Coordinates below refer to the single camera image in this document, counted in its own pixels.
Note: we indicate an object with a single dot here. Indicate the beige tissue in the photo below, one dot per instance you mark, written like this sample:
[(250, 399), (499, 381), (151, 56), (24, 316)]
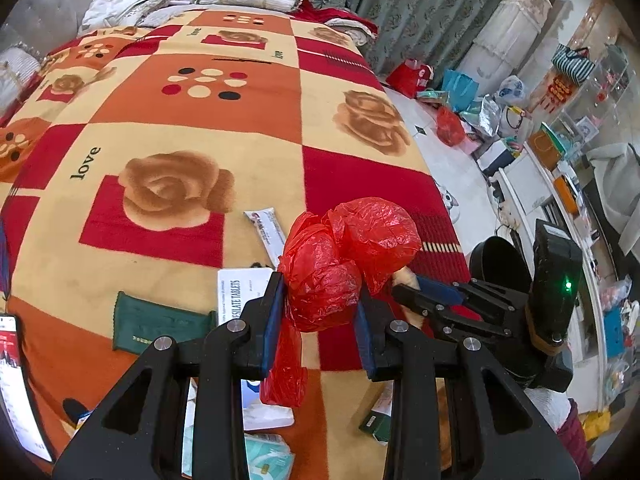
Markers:
[(407, 276)]

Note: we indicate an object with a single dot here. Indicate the orange box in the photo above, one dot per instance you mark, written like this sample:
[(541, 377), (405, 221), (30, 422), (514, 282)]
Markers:
[(567, 195)]

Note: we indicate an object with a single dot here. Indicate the green pouch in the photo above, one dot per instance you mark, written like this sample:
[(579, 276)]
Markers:
[(160, 322)]

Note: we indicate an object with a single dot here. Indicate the white ointment tube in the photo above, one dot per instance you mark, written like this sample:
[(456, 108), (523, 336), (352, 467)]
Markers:
[(267, 230)]

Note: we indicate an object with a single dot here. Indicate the folded red blanket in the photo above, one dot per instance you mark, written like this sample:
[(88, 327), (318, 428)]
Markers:
[(350, 22)]

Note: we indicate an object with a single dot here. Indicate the clear acrylic display shelf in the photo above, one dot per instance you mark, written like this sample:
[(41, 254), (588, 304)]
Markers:
[(612, 75)]

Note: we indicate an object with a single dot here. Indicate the person's right forearm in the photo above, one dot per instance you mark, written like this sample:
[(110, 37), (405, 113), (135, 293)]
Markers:
[(570, 430)]

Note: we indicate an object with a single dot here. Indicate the small red hanging ornament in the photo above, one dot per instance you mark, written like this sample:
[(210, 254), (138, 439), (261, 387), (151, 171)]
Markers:
[(555, 92)]

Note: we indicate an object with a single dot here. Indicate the small green white box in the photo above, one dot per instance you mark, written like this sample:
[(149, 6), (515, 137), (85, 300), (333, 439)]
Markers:
[(377, 425)]

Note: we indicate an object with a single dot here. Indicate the black white shopping bag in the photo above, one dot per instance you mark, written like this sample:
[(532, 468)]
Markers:
[(495, 157)]

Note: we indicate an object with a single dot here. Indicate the full red plastic bag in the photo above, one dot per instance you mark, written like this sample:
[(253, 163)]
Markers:
[(450, 127)]

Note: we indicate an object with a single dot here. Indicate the black-rimmed trash bin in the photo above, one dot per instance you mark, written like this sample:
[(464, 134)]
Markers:
[(495, 260)]

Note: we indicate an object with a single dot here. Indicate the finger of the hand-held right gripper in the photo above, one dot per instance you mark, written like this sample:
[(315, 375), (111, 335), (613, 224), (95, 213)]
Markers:
[(465, 327), (440, 290)]

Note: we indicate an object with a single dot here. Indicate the picture frame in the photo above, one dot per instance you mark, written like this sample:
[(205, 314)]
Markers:
[(587, 127)]

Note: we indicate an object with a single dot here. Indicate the white quilt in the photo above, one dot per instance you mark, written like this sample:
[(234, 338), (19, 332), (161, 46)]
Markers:
[(125, 5)]

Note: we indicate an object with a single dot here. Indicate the cat print stool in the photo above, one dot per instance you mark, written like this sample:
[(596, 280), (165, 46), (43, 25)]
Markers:
[(450, 200)]

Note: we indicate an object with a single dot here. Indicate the teal tissue packet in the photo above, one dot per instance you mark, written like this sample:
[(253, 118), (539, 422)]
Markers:
[(267, 455)]

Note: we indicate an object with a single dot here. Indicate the silver foil bag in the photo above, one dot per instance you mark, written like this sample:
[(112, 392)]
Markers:
[(487, 115)]

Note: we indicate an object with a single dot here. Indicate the lace-covered standing air conditioner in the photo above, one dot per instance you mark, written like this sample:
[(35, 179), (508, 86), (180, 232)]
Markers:
[(505, 25)]

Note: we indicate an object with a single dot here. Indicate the red plastic bag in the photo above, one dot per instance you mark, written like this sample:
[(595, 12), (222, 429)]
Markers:
[(320, 280), (450, 127)]

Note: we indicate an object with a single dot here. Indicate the striped tote bag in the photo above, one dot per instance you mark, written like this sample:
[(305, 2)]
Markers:
[(575, 65)]

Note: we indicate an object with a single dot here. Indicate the blue storage bin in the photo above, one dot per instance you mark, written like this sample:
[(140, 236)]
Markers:
[(612, 320)]

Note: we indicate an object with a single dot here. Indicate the grey white jacket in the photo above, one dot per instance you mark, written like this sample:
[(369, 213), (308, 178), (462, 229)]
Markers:
[(620, 175)]

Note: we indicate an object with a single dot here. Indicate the red gift bag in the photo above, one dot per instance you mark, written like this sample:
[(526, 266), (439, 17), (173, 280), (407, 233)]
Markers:
[(412, 77)]

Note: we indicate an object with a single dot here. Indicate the white tote bag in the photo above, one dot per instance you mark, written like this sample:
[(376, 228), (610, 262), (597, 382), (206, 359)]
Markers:
[(515, 120)]

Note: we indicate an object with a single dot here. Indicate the rose printed checkered blanket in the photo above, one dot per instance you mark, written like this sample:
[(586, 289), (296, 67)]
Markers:
[(200, 110)]

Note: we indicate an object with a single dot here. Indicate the white television cabinet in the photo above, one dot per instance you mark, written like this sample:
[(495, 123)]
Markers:
[(535, 185)]

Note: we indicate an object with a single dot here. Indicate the white blue plastic bag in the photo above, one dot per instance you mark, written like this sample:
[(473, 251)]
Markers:
[(510, 91)]

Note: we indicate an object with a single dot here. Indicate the yellow plastic bag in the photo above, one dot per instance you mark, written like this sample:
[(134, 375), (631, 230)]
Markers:
[(597, 422)]

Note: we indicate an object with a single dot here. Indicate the smartphone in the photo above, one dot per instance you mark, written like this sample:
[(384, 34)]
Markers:
[(12, 375)]

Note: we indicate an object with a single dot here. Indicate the blue gift bag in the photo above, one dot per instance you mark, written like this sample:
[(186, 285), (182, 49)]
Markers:
[(460, 87)]

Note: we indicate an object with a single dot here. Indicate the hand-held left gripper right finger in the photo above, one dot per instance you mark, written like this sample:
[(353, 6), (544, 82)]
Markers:
[(362, 335)]

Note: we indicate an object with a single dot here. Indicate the brown handbag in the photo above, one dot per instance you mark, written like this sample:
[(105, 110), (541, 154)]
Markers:
[(545, 145)]

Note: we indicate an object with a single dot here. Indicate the white medicine box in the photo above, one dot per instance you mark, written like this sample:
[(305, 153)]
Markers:
[(235, 290)]

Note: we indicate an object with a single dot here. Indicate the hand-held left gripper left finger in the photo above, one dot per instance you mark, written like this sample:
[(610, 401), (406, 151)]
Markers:
[(272, 320)]

